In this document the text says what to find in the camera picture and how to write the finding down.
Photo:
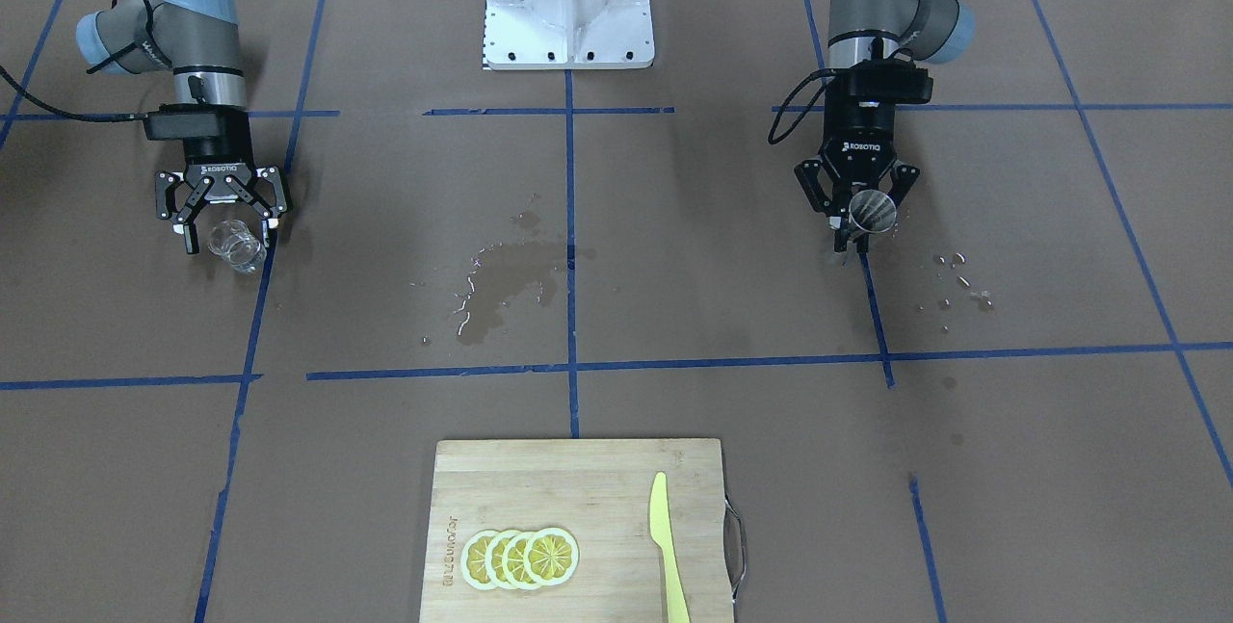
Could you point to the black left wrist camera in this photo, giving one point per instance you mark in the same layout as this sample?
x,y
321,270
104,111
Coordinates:
x,y
885,82

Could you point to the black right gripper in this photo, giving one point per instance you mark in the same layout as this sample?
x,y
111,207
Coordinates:
x,y
220,158

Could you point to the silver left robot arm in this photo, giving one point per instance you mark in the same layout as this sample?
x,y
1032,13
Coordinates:
x,y
878,57

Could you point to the yellow plastic knife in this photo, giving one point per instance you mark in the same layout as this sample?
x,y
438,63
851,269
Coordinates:
x,y
661,534

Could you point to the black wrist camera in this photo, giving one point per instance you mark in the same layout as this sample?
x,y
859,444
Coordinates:
x,y
885,82
181,122

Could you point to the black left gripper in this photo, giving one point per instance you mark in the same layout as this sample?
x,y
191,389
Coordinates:
x,y
860,134

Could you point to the clear glass cup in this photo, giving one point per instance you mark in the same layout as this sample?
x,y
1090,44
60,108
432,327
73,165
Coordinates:
x,y
232,241

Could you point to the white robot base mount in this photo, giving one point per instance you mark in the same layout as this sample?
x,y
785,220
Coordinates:
x,y
568,34

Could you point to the steel measuring jigger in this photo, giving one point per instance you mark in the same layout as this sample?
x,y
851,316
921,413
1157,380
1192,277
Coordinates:
x,y
868,213

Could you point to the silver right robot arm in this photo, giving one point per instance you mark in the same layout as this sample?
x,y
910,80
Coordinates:
x,y
198,42

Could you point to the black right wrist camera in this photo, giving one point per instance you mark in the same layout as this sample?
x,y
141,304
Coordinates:
x,y
181,122

